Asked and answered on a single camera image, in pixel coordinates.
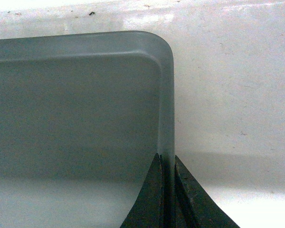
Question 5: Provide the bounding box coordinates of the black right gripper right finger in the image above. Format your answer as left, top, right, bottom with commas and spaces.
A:
175, 156, 239, 228

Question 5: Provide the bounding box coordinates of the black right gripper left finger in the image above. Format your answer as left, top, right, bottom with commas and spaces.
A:
121, 153, 163, 228

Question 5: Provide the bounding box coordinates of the grey-green rectangular tray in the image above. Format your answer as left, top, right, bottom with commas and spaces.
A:
0, 31, 175, 228

